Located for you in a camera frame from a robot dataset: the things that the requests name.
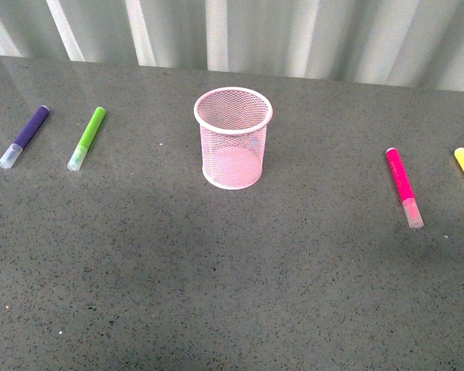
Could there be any pink highlighter pen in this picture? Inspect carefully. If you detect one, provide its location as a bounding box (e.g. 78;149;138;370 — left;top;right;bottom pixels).
386;148;424;229

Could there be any purple highlighter pen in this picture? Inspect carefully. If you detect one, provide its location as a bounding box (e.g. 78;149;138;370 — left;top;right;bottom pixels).
0;105;49;169

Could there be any pink mesh pen cup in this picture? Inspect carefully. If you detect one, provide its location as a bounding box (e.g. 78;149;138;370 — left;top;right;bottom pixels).
193;87;273;190

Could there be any green highlighter pen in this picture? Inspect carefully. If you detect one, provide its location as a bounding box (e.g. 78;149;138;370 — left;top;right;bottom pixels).
67;107;106;171

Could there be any white pleated curtain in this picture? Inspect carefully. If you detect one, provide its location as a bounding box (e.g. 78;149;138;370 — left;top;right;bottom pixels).
0;1;464;91

